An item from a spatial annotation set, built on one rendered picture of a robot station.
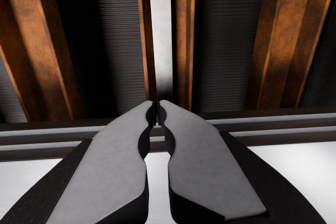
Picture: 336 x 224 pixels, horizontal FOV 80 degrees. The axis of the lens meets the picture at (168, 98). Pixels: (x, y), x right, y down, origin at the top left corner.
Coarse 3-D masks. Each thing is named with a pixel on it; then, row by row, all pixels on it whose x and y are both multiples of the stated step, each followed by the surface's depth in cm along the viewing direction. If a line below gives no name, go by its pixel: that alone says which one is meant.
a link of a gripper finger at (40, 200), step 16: (80, 144) 9; (64, 160) 8; (80, 160) 8; (48, 176) 7; (64, 176) 7; (32, 192) 6; (48, 192) 6; (16, 208) 6; (32, 208) 6; (48, 208) 6
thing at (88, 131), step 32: (0, 128) 24; (32, 128) 24; (64, 128) 24; (96, 128) 24; (160, 128) 24; (224, 128) 24; (256, 128) 24; (288, 128) 24; (320, 128) 24; (0, 160) 21
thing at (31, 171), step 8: (16, 160) 21; (24, 160) 21; (32, 160) 21; (40, 160) 21; (48, 160) 21; (56, 160) 21; (24, 168) 22; (32, 168) 22; (40, 168) 22; (48, 168) 22; (24, 176) 22; (32, 176) 22; (40, 176) 22; (32, 184) 23
